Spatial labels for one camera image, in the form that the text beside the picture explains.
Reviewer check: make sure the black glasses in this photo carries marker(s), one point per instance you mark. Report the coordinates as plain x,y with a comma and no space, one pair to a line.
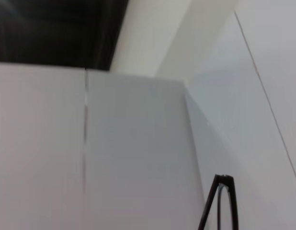
234,203

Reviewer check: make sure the black wall panel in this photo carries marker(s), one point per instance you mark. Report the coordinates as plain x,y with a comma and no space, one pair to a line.
54,31

